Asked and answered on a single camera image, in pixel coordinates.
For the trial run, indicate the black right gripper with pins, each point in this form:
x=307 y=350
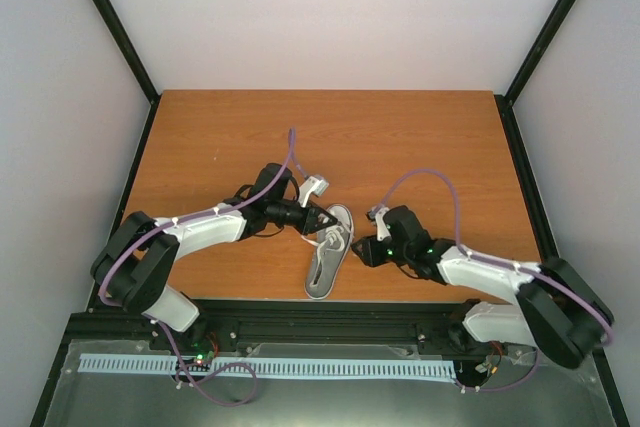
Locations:
x=371 y=256

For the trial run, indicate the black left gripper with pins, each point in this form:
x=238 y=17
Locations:
x=310 y=224

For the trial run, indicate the white shoelace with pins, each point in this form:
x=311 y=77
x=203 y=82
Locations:
x=330 y=239

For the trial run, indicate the grey canvas sneaker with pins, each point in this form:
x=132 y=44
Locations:
x=324 y=269

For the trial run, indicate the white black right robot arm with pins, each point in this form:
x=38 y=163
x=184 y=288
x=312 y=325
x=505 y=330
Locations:
x=445 y=262

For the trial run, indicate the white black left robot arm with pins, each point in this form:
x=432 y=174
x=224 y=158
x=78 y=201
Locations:
x=132 y=270

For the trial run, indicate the small lit circuit board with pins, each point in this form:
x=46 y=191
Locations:
x=200 y=353

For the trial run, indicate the clear plastic sheet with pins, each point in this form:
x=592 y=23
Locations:
x=524 y=356

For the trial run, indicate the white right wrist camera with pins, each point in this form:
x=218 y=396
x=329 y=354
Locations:
x=376 y=216

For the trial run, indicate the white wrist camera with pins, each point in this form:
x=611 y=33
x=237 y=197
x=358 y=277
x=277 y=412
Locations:
x=314 y=185
x=376 y=216

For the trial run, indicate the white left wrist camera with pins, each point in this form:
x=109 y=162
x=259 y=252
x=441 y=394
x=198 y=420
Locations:
x=314 y=185

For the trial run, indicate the black right table rail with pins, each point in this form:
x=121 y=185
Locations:
x=530 y=172

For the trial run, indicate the black table rail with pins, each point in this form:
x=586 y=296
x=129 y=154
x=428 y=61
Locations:
x=132 y=174
x=530 y=172

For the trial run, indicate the black left table rail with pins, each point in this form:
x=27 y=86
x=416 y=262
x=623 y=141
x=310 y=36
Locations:
x=132 y=174

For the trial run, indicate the black front frame rail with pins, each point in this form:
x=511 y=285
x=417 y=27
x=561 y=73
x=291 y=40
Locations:
x=232 y=326

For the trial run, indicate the light blue slotted cable duct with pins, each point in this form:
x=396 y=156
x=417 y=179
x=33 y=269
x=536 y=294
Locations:
x=272 y=368

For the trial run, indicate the black left rear frame post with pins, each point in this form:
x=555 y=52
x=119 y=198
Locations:
x=126 y=47

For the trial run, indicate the black frame post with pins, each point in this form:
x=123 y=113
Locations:
x=543 y=40
x=126 y=47

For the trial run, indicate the black right rear frame post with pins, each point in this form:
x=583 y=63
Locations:
x=543 y=40

